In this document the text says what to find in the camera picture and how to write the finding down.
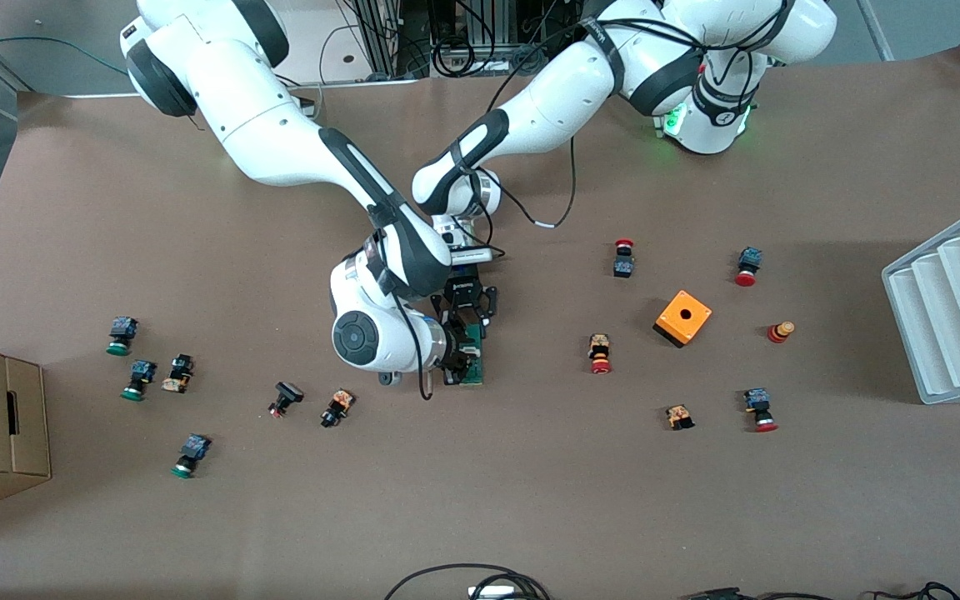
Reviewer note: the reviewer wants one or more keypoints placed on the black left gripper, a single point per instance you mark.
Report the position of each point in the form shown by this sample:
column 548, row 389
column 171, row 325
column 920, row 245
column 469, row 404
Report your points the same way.
column 464, row 295

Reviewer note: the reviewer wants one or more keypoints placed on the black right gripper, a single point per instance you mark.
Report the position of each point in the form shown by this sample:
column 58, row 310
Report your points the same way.
column 454, row 354

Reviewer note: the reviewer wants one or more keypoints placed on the green load switch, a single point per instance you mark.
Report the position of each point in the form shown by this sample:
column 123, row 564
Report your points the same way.
column 477, row 371

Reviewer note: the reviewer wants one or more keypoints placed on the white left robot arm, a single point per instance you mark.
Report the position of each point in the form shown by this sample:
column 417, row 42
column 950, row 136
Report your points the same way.
column 563, row 100

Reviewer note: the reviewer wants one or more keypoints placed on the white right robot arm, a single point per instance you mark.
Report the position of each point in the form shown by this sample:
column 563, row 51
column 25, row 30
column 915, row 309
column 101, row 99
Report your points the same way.
column 263, row 125

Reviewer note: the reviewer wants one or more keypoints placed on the black selector orange contact block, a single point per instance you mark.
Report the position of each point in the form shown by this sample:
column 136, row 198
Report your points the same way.
column 338, row 406

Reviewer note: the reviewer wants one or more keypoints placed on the red mushroom button yellow block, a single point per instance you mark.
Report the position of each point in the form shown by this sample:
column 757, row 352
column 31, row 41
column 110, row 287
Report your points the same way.
column 599, row 346

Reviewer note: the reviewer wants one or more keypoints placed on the brown paper table cover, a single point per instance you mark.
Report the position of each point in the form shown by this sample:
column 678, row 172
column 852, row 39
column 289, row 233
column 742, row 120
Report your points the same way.
column 480, row 500

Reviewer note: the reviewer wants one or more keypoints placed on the red pushbutton black contact block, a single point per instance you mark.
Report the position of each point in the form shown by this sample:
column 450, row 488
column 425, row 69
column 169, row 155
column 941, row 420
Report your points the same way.
column 623, row 267

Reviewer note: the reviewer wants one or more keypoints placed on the black pushbutton red tip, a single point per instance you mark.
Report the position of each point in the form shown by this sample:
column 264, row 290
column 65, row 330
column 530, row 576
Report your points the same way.
column 287, row 393

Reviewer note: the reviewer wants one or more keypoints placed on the green pushbutton blue contact block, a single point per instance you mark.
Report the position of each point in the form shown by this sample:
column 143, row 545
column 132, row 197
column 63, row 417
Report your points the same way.
column 193, row 450
column 123, row 329
column 141, row 373

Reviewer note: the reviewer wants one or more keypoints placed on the red pushbutton blue contact block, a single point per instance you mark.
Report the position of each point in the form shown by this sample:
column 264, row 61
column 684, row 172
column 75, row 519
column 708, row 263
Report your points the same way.
column 749, row 260
column 757, row 404

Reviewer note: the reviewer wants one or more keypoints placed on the red yellow button head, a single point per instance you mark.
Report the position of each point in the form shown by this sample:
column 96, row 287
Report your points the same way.
column 778, row 333

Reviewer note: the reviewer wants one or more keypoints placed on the white grooved tray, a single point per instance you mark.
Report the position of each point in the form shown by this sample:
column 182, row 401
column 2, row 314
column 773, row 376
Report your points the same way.
column 947, row 333

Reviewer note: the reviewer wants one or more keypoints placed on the orange button enclosure box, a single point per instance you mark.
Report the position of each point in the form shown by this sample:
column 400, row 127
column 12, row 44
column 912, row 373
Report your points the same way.
column 694, row 330

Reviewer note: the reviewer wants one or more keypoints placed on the aluminium frame rack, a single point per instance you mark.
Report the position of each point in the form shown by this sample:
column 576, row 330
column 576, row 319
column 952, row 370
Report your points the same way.
column 388, row 33

